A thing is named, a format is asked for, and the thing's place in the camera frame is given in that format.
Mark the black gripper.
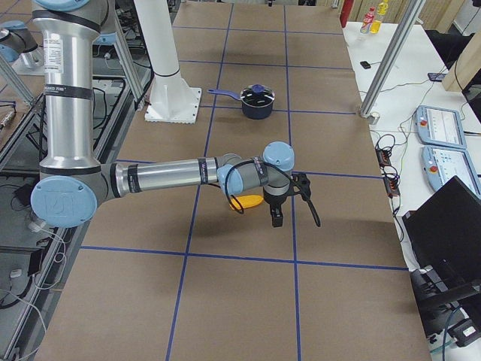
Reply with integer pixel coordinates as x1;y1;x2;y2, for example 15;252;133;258
263;185;286;227

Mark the yellow toy corn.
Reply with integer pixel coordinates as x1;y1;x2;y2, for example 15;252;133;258
229;195;264;211

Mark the glass pot lid blue knob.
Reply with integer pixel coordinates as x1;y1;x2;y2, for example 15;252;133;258
240;84;275;108

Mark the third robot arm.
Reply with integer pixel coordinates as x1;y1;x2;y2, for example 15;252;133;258
1;20;44;69

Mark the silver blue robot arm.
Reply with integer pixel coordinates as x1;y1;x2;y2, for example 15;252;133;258
31;1;295;228

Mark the dark blue pot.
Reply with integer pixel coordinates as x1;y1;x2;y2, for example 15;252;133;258
207;84;275;120

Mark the black orange power strip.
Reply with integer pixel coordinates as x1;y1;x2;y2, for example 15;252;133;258
376;149;401;199

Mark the white column base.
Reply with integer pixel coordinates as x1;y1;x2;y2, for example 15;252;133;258
135;0;202;124

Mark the black laptop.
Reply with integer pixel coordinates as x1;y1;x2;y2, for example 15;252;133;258
403;176;480;281

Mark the lower teach pendant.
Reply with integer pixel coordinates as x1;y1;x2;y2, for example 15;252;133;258
422;146;480;196

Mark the teach pendant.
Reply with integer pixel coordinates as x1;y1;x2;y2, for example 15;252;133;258
422;146;480;196
413;105;467;149

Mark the black monitor stand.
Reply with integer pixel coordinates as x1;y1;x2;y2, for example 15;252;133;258
410;268;480;347

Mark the black phone on table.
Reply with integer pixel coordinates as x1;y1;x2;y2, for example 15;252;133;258
360;61;371;69

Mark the upper teach pendant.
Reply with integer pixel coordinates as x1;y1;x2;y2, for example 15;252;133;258
413;105;467;149

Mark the yellow drink bottle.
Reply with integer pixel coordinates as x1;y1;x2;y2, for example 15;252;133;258
370;0;389;34

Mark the red drink bottle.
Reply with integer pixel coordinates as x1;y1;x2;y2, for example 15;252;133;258
360;7;376;34

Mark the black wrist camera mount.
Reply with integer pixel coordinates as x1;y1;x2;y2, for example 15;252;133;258
292;173;311;202

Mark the aluminium frame post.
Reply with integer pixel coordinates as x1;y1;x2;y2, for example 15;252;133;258
359;0;426;125

